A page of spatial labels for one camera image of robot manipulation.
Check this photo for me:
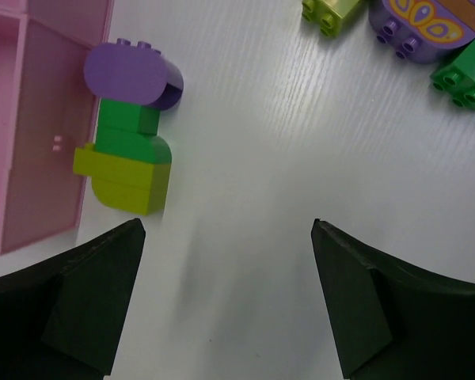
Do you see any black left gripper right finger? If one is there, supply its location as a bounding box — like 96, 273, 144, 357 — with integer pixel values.
311, 219, 475, 379

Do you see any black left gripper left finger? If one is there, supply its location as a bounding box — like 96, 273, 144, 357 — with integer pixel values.
0, 218, 146, 379

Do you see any lime rounded lego brick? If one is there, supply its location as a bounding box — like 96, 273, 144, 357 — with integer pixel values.
92, 165, 171, 215

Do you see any green rounded lego brick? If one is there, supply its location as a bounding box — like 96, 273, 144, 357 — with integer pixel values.
95, 127, 172, 164

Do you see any dark green lego brick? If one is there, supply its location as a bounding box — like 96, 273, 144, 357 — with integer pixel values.
98, 99, 160, 135

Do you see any purple rounded lego brick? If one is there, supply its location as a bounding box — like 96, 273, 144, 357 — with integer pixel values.
84, 38, 184, 110

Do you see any purple butterfly lego brick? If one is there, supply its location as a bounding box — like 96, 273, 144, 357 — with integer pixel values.
368, 0, 475, 64

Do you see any brown lego plate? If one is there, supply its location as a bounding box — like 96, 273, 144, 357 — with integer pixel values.
439, 0, 475, 32

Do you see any pink divided container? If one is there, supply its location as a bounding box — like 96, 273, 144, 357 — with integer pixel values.
0, 1, 113, 255

